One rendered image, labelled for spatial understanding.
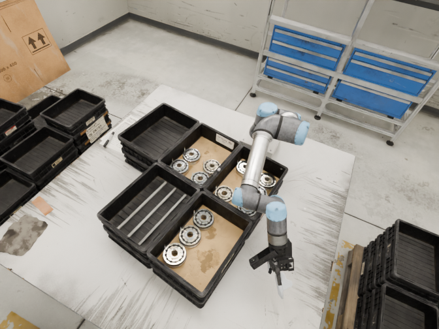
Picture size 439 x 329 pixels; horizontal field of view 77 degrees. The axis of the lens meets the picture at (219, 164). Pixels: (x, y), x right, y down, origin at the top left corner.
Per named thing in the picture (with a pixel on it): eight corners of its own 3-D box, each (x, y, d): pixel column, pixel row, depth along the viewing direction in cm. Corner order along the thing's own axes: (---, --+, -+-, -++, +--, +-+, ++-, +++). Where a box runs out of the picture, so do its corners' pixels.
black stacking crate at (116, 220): (158, 175, 154) (156, 162, 146) (200, 202, 145) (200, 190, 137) (102, 227, 132) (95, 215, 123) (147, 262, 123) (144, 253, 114)
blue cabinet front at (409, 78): (331, 96, 301) (355, 46, 258) (400, 118, 285) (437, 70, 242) (330, 97, 299) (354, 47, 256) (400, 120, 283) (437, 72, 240)
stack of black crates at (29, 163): (59, 153, 243) (44, 125, 217) (86, 166, 236) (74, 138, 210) (20, 185, 219) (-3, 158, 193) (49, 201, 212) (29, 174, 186)
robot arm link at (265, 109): (255, 114, 181) (260, 97, 170) (276, 119, 179) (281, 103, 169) (252, 126, 173) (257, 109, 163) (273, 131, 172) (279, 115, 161)
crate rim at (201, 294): (201, 192, 138) (201, 189, 136) (253, 224, 129) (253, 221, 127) (145, 255, 116) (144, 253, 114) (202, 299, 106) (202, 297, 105)
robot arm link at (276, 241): (270, 237, 101) (264, 227, 109) (271, 249, 102) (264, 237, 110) (290, 235, 102) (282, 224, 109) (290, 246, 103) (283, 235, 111)
